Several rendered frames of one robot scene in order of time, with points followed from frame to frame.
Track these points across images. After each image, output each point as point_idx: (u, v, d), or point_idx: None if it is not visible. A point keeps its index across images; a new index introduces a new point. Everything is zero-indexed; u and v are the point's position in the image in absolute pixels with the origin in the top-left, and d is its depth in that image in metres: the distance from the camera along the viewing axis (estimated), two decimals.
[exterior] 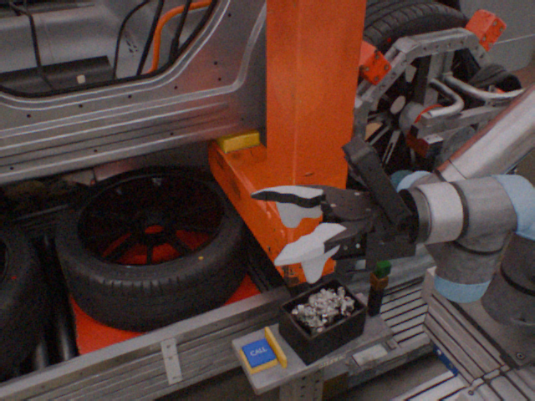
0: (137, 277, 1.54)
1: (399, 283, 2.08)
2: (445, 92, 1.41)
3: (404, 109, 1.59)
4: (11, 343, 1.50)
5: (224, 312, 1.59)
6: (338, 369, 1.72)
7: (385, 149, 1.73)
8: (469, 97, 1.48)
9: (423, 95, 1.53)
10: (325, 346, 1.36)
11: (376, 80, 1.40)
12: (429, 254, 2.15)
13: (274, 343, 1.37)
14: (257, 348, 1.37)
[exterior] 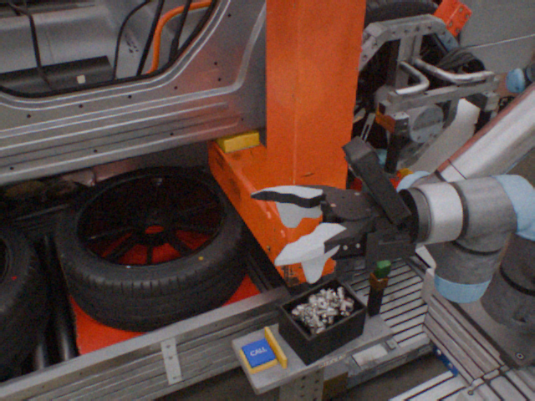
0: (137, 277, 1.55)
1: None
2: (412, 73, 1.52)
3: (377, 92, 1.69)
4: (11, 343, 1.50)
5: (224, 312, 1.59)
6: (338, 369, 1.73)
7: (362, 130, 1.83)
8: (436, 78, 1.58)
9: (394, 78, 1.63)
10: (325, 346, 1.36)
11: None
12: None
13: (274, 343, 1.37)
14: (257, 348, 1.37)
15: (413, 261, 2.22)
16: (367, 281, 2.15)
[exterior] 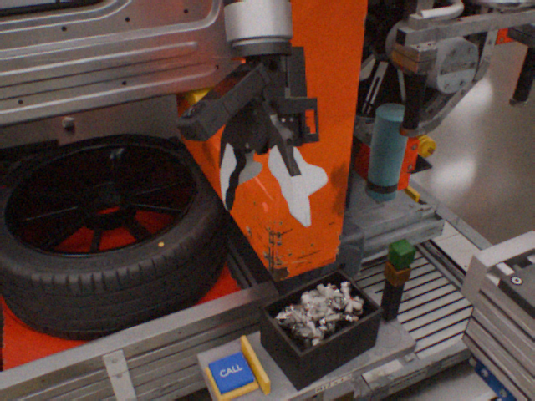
0: (74, 269, 1.16)
1: None
2: None
3: (391, 30, 1.31)
4: None
5: (191, 316, 1.20)
6: (340, 388, 1.34)
7: (370, 84, 1.44)
8: (470, 7, 1.20)
9: (414, 9, 1.25)
10: (323, 363, 0.97)
11: None
12: (424, 220, 1.87)
13: (253, 359, 0.99)
14: (229, 367, 0.99)
15: (430, 252, 1.84)
16: (375, 276, 1.76)
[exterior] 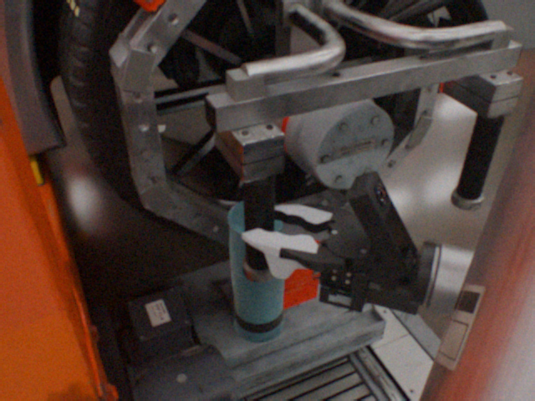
0: None
1: (306, 369, 1.29)
2: (311, 28, 0.62)
3: None
4: None
5: None
6: None
7: None
8: (376, 44, 0.69)
9: (287, 44, 0.74)
10: None
11: (152, 2, 0.61)
12: (358, 319, 1.36)
13: None
14: None
15: (365, 366, 1.33)
16: None
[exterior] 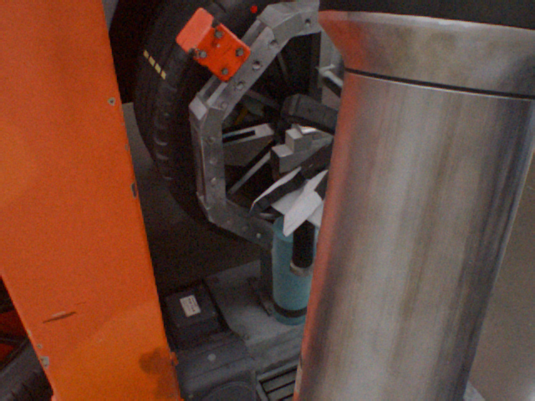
0: None
1: None
2: (340, 93, 0.86)
3: None
4: None
5: None
6: None
7: None
8: None
9: (318, 97, 0.98)
10: None
11: (226, 74, 0.85)
12: None
13: None
14: None
15: None
16: (292, 386, 1.49)
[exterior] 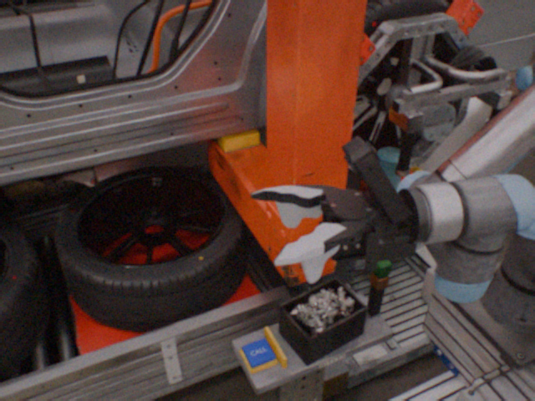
0: (137, 277, 1.54)
1: None
2: (425, 72, 1.52)
3: (389, 90, 1.70)
4: (11, 343, 1.50)
5: (224, 312, 1.58)
6: (338, 369, 1.72)
7: (373, 129, 1.83)
8: (449, 77, 1.59)
9: (406, 76, 1.64)
10: (325, 346, 1.36)
11: (362, 61, 1.51)
12: None
13: (274, 343, 1.37)
14: (257, 348, 1.37)
15: (413, 261, 2.22)
16: (368, 281, 2.14)
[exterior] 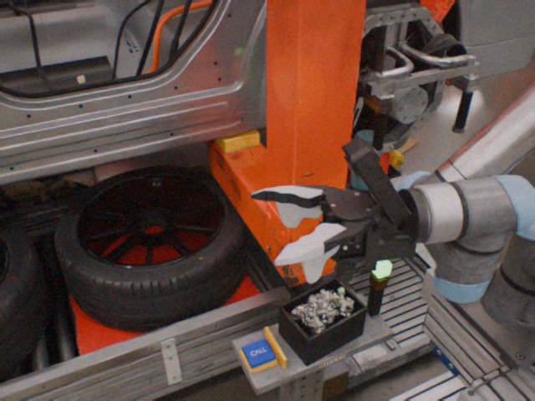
0: (137, 277, 1.55)
1: None
2: (398, 57, 1.62)
3: (366, 76, 1.79)
4: (11, 343, 1.50)
5: (224, 312, 1.59)
6: (338, 369, 1.72)
7: None
8: (421, 63, 1.68)
9: (381, 62, 1.73)
10: (325, 346, 1.36)
11: None
12: None
13: (274, 343, 1.37)
14: (257, 348, 1.37)
15: (413, 261, 2.22)
16: (367, 281, 2.15)
